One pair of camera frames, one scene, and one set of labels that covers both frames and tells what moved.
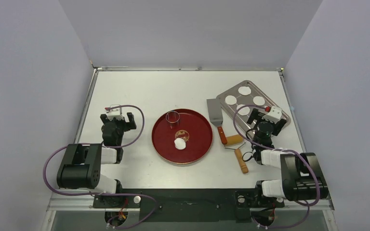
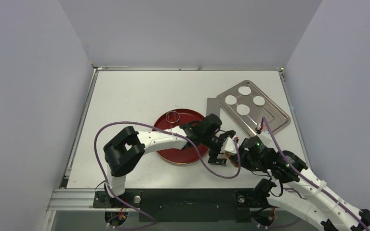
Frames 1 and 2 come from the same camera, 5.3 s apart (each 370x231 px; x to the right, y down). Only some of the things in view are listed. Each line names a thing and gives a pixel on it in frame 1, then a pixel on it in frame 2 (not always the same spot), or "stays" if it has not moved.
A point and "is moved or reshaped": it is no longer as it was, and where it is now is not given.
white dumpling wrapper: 258,100 stays
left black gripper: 127,126 → 213,155
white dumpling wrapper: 231,100 stays
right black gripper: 267,120 → 242,147
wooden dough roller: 235,142 is moved or reshaped
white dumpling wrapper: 244,111 stays
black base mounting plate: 189,205 stays
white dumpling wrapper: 244,90 stays
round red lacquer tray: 186,124 stays
